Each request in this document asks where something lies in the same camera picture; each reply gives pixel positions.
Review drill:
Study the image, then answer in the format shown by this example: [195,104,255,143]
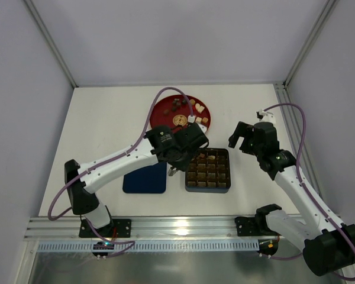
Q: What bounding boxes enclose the aluminium right side rail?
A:
[274,83,322,197]

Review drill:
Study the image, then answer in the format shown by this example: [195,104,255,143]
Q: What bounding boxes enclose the controller board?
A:
[257,240,279,256]
[92,241,114,257]

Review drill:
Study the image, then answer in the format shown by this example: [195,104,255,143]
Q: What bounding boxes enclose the aluminium front rail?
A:
[24,215,240,240]

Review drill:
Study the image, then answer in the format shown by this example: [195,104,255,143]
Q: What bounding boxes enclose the right controller board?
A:
[257,240,279,256]

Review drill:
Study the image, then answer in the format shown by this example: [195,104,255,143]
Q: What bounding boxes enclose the aluminium left frame post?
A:
[22,0,78,88]

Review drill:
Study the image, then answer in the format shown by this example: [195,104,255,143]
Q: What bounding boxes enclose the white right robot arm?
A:
[228,121,355,281]

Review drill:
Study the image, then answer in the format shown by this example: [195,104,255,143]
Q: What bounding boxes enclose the blue box lid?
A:
[122,163,167,194]

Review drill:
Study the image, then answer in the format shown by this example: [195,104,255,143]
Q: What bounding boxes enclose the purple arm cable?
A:
[47,86,196,258]
[263,102,355,281]

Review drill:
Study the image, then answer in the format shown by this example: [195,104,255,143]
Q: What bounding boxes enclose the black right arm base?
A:
[234,216,275,237]

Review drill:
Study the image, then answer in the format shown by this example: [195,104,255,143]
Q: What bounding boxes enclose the cream square chocolate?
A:
[197,106,205,113]

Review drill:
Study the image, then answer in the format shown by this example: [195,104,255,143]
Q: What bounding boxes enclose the slotted cable duct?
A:
[37,239,259,253]

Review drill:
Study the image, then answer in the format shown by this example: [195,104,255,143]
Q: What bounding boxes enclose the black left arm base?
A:
[79,218,131,238]

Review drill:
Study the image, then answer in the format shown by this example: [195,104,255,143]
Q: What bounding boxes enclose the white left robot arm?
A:
[64,123,209,230]

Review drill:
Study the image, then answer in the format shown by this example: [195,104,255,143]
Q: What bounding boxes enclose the aluminium rail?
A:
[274,83,322,197]
[24,215,240,240]

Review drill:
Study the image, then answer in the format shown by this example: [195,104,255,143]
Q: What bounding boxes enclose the blue chocolate box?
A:
[185,148,231,193]

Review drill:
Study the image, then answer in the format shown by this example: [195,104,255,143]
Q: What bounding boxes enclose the aluminium frame post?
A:
[283,0,339,89]
[22,0,78,88]

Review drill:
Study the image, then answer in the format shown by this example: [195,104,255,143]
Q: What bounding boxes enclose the round red tray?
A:
[150,94,211,131]

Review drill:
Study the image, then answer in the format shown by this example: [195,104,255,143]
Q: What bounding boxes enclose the aluminium right frame post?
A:
[283,0,339,89]

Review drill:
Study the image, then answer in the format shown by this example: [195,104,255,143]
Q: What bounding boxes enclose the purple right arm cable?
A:
[263,102,355,281]

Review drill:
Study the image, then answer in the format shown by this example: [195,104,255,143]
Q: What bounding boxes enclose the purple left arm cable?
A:
[47,86,196,258]

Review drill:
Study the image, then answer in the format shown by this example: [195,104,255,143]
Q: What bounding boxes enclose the left controller board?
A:
[92,241,114,257]

